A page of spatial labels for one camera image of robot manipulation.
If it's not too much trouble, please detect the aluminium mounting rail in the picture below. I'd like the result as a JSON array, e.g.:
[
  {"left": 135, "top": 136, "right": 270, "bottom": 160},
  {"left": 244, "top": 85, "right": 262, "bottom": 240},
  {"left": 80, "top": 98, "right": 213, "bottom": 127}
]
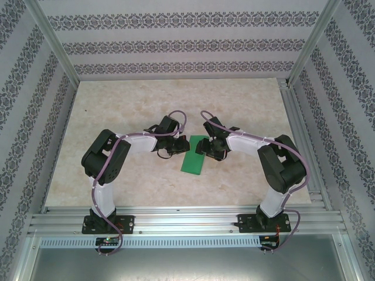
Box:
[{"left": 28, "top": 206, "right": 348, "bottom": 237}]

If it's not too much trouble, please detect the aluminium side rail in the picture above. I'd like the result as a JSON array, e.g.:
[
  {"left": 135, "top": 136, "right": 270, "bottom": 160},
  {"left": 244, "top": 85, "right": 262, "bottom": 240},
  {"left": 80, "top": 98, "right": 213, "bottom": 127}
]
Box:
[{"left": 278, "top": 78, "right": 333, "bottom": 210}]

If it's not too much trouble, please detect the slotted grey cable duct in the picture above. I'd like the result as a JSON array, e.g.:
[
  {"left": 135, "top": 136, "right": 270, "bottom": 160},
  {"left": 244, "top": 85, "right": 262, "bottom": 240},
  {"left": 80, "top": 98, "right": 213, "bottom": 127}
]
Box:
[{"left": 39, "top": 236, "right": 261, "bottom": 249}]

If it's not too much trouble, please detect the green paper sheet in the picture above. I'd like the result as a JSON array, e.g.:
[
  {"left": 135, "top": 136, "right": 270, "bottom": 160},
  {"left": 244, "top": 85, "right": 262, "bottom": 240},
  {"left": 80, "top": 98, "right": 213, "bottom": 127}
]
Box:
[{"left": 179, "top": 134, "right": 210, "bottom": 176}]

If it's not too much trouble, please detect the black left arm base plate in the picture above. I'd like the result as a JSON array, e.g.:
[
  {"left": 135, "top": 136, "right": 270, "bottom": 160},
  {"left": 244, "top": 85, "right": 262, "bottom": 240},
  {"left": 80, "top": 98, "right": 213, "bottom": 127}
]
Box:
[{"left": 83, "top": 215, "right": 136, "bottom": 235}]

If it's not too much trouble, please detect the left circuit board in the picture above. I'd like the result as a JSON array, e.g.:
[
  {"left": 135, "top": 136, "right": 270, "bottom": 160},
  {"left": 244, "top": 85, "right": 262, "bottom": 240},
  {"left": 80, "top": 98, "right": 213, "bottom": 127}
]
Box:
[{"left": 96, "top": 237, "right": 121, "bottom": 246}]

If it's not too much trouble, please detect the grey metal sheet tray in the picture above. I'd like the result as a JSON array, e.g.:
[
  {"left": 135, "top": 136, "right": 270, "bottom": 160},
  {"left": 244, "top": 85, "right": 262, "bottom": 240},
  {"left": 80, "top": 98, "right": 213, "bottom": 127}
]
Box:
[{"left": 11, "top": 248, "right": 361, "bottom": 281}]

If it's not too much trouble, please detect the aluminium frame post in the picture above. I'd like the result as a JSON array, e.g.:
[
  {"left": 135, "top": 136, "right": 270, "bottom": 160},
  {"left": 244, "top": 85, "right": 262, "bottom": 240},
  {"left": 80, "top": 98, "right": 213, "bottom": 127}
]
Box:
[
  {"left": 25, "top": 0, "right": 81, "bottom": 85},
  {"left": 287, "top": 0, "right": 343, "bottom": 87}
]

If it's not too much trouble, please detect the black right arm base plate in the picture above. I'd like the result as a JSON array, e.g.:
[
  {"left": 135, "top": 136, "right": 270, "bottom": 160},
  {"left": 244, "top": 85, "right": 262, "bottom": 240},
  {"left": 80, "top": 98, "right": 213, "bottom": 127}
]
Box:
[{"left": 237, "top": 213, "right": 291, "bottom": 234}]

